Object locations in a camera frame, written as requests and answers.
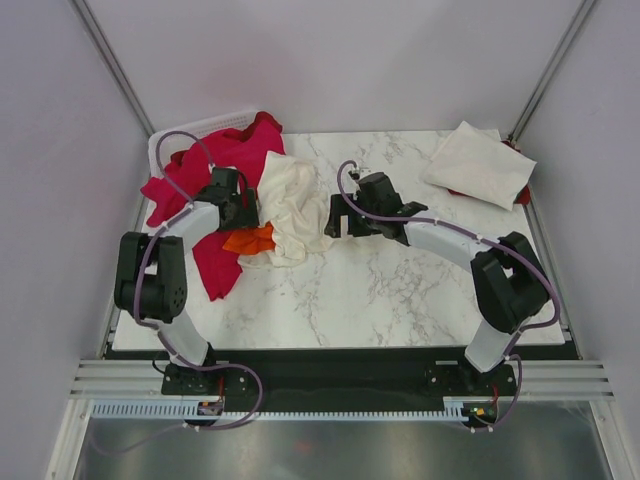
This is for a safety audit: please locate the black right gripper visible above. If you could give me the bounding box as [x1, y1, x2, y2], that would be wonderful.
[325, 193, 381, 238]

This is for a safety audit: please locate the cream white t shirt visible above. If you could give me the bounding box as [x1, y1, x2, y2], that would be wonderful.
[239, 151, 333, 268]

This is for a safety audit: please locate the magenta pink t shirt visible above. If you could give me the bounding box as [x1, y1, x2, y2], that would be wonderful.
[141, 111, 285, 301]

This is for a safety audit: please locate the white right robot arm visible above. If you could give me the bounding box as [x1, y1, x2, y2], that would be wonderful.
[325, 160, 561, 394]

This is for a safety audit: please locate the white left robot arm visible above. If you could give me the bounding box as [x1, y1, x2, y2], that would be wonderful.
[114, 167, 259, 393]

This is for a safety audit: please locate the orange t shirt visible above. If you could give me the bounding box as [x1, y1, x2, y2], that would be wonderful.
[223, 222, 276, 256]

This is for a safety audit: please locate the white plastic laundry basket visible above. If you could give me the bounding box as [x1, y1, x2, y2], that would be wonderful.
[148, 110, 258, 178]

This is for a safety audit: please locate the folded cream t shirt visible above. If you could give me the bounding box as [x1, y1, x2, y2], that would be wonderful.
[421, 121, 536, 210]

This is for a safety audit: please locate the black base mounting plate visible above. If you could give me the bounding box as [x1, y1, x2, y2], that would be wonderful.
[161, 347, 516, 411]

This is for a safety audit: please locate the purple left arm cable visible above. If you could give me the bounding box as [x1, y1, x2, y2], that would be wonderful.
[89, 130, 266, 456]

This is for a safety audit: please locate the white slotted cable duct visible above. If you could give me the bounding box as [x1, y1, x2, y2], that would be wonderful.
[90, 397, 501, 422]

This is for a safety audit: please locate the left aluminium frame post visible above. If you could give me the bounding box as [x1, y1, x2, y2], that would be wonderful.
[69, 0, 154, 137]

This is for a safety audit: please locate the aluminium frame post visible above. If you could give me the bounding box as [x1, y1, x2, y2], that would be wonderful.
[506, 0, 600, 145]
[69, 0, 154, 137]

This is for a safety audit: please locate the right aluminium frame post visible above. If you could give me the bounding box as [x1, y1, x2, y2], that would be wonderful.
[506, 0, 600, 145]

